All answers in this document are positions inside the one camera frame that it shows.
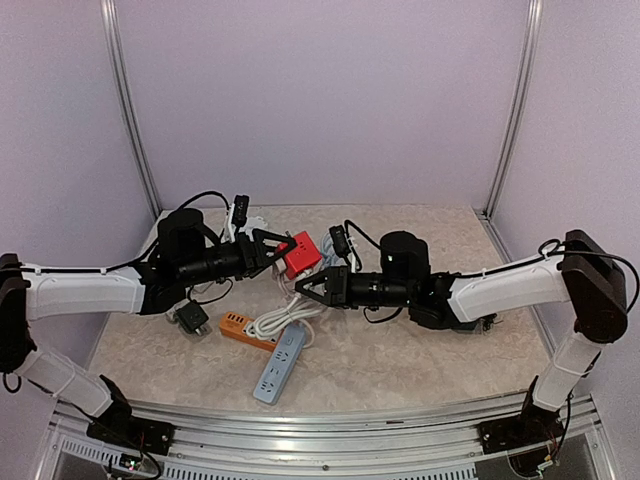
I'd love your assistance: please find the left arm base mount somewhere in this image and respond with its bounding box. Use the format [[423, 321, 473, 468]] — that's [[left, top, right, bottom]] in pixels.
[[86, 416, 175, 456]]

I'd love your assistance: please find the dark green cube socket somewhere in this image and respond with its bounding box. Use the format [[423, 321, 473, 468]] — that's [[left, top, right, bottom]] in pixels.
[[174, 301, 209, 336]]

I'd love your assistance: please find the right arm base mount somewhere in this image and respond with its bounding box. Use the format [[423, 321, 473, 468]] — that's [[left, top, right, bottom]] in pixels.
[[477, 415, 564, 454]]

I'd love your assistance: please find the black power adapter with cable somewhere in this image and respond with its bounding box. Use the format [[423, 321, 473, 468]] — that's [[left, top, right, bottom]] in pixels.
[[479, 314, 501, 333]]

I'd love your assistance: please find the red cube socket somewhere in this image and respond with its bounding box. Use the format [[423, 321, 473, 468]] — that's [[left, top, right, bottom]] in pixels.
[[284, 231, 322, 280]]

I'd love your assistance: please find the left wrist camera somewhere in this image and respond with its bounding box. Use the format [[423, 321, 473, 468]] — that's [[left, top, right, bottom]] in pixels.
[[223, 195, 250, 243]]

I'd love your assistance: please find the light blue cable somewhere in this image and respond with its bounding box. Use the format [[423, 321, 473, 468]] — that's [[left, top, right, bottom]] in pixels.
[[318, 234, 346, 269]]

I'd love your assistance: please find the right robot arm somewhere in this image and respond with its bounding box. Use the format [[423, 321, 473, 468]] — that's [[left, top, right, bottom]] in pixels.
[[295, 230, 639, 444]]

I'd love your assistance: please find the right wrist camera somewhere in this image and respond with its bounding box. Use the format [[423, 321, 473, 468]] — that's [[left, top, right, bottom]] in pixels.
[[329, 225, 362, 273]]

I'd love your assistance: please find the light blue power strip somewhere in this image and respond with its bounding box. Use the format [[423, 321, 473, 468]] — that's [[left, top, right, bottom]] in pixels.
[[253, 323, 306, 405]]

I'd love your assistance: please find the aluminium front rail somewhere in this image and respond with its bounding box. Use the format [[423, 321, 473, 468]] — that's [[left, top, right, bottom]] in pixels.
[[31, 394, 622, 479]]

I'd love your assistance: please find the left aluminium frame post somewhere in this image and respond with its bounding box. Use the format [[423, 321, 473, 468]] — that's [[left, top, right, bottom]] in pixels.
[[100, 0, 162, 219]]

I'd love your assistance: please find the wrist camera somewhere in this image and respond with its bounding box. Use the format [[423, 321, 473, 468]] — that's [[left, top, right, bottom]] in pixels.
[[329, 225, 362, 273], [223, 195, 250, 243]]

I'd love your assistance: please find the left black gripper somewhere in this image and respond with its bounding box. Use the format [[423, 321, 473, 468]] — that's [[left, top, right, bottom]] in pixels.
[[178, 226, 296, 287]]

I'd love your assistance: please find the orange power adapter socket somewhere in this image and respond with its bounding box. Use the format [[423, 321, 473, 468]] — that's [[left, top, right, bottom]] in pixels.
[[218, 312, 280, 352]]

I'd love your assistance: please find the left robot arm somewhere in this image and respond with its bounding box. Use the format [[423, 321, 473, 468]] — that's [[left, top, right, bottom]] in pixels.
[[1, 195, 297, 445]]

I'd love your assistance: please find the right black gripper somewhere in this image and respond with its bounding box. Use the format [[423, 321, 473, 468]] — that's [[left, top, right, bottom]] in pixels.
[[296, 263, 414, 308]]

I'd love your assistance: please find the aluminium frame post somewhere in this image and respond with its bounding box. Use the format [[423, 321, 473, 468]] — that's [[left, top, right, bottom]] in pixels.
[[100, 0, 162, 219], [482, 0, 544, 223]]

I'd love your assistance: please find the right aluminium frame post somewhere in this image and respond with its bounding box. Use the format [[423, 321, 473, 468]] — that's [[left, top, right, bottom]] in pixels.
[[482, 0, 544, 223]]

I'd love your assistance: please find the long white power strip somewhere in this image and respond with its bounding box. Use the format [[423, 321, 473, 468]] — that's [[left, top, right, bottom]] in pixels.
[[245, 216, 268, 230]]

